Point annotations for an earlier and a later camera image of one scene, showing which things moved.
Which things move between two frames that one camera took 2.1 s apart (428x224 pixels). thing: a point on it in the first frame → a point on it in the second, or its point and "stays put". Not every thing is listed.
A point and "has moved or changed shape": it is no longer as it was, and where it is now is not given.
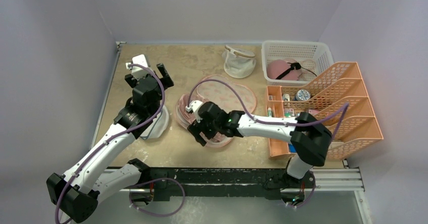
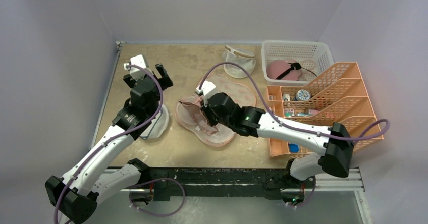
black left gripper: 166,81 stays put
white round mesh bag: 158,125 stays put
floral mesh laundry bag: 228,96 has moved or changed shape
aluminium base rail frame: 250,183 stays put
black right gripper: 201,124 → 207,107
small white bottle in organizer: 285,97 stays put
